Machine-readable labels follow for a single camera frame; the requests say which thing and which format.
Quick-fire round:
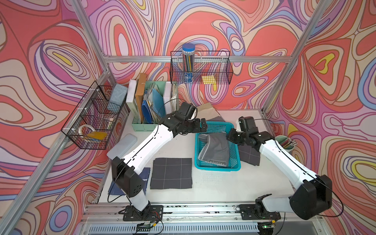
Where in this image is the black wire basket on back wall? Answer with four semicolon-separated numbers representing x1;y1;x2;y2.
170;50;234;85

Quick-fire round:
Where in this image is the beige and grey folded cloth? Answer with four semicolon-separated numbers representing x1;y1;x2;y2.
196;103;225;122

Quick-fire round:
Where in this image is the grey pillowcase with white lettering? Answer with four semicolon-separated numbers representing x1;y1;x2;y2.
198;132;230;167

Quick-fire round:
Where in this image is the grey blue sponge cloth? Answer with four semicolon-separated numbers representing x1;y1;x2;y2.
107;84;128;112

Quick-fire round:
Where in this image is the teal plastic basket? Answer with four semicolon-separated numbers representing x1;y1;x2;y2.
194;121;241;171

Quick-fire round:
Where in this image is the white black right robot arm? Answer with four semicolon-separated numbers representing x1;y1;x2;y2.
227;128;333;220

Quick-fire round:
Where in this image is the navy blue cloth yellow stripe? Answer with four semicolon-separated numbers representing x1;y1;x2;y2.
108;167;150;196

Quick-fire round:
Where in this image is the brown cardboard folder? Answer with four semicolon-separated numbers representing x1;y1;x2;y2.
135;73;147;123

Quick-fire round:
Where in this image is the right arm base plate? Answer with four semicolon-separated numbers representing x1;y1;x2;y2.
236;203;281;221

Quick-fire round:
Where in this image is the black wire basket left wall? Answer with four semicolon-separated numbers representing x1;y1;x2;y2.
61;81;128;150

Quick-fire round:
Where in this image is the yellow sticky note pad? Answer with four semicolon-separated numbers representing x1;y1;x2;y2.
201;75;217;85

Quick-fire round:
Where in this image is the white tape roll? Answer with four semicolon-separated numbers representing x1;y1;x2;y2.
78;124;95;136

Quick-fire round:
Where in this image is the mint green file organizer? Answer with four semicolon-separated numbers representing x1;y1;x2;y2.
132;81;178;132

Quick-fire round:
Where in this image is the green pen cup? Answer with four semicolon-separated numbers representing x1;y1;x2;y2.
275;135;297;153

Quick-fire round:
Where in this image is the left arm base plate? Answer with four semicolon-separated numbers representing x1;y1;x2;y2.
118;205;164;222

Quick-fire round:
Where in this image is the blue capped pencil tube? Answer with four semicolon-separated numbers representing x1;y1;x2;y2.
182;43;195;83

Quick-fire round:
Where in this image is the white plastic pencil case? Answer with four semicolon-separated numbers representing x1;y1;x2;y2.
107;134;138;160

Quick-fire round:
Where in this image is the yellow notepad in left basket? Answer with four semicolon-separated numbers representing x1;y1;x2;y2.
84;131;108;143

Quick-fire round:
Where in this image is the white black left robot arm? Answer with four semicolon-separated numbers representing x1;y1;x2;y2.
111;114;208;213

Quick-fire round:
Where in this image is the blue folder in organizer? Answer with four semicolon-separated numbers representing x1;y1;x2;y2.
142;87;166;124

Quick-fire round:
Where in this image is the dark grey grid cloth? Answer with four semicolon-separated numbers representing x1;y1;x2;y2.
150;158;193;190
238;145;260;166

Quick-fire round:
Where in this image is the white book in organizer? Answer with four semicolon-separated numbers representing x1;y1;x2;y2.
126;80;138;116

